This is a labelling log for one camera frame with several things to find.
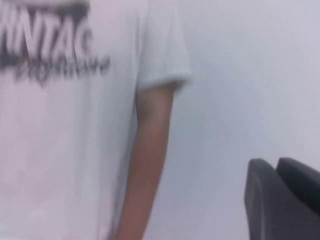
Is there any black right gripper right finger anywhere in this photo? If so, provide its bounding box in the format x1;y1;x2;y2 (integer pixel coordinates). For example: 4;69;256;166
275;156;320;216

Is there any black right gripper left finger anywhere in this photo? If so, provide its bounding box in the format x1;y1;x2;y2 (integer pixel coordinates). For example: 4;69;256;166
244;158;320;240

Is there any person in white t-shirt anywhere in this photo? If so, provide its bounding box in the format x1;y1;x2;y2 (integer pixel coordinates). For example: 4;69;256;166
0;0;194;240

